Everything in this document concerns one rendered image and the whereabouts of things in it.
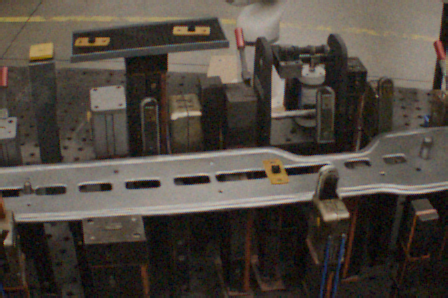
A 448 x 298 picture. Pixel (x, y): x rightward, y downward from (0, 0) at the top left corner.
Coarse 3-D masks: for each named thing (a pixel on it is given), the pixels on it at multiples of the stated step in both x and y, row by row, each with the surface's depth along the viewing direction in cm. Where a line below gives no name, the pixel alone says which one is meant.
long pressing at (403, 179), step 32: (96, 160) 161; (128, 160) 162; (160, 160) 164; (192, 160) 164; (224, 160) 165; (256, 160) 166; (288, 160) 166; (320, 160) 167; (352, 160) 168; (416, 160) 169; (96, 192) 153; (128, 192) 154; (160, 192) 154; (192, 192) 155; (224, 192) 156; (256, 192) 157; (288, 192) 157; (352, 192) 159; (384, 192) 160; (416, 192) 159
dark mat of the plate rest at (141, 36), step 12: (156, 24) 182; (168, 24) 182; (180, 24) 182; (192, 24) 183; (204, 24) 183; (216, 24) 183; (84, 36) 176; (96, 36) 176; (108, 36) 176; (120, 36) 176; (132, 36) 176; (144, 36) 177; (156, 36) 177; (168, 36) 177; (180, 36) 177; (192, 36) 177; (204, 36) 177; (216, 36) 178; (72, 48) 171; (84, 48) 171; (96, 48) 171; (108, 48) 171; (120, 48) 171; (132, 48) 171
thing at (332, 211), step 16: (336, 192) 150; (320, 208) 146; (336, 208) 146; (320, 224) 146; (336, 224) 145; (320, 240) 147; (336, 240) 147; (320, 256) 149; (336, 256) 149; (320, 272) 152; (336, 272) 153; (304, 288) 161; (320, 288) 154
